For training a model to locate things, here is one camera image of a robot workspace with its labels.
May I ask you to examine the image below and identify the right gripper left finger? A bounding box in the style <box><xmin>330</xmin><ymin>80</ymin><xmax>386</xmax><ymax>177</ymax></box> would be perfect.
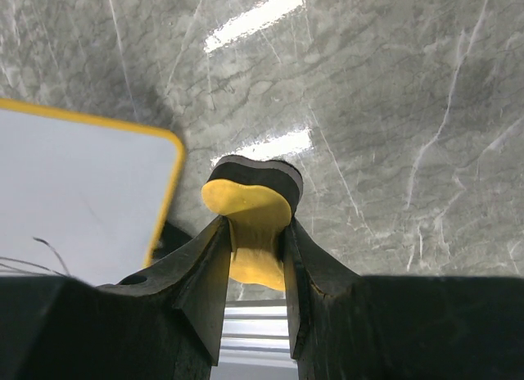
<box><xmin>1</xmin><ymin>217</ymin><xmax>229</xmax><ymax>379</ymax></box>

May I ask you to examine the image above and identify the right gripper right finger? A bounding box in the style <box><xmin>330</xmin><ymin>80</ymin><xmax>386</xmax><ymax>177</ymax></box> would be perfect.
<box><xmin>282</xmin><ymin>221</ymin><xmax>523</xmax><ymax>379</ymax></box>

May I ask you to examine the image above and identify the yellow framed whiteboard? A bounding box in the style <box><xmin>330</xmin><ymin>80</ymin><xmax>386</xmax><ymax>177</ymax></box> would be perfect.
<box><xmin>1</xmin><ymin>99</ymin><xmax>185</xmax><ymax>286</ymax></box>

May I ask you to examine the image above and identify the yellow bone-shaped eraser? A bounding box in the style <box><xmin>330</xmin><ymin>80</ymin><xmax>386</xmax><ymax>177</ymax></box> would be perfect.
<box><xmin>201</xmin><ymin>155</ymin><xmax>304</xmax><ymax>292</ymax></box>

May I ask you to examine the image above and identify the aluminium mounting rail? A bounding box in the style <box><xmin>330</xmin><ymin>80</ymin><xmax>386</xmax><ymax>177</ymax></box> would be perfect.
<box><xmin>210</xmin><ymin>300</ymin><xmax>299</xmax><ymax>380</ymax></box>

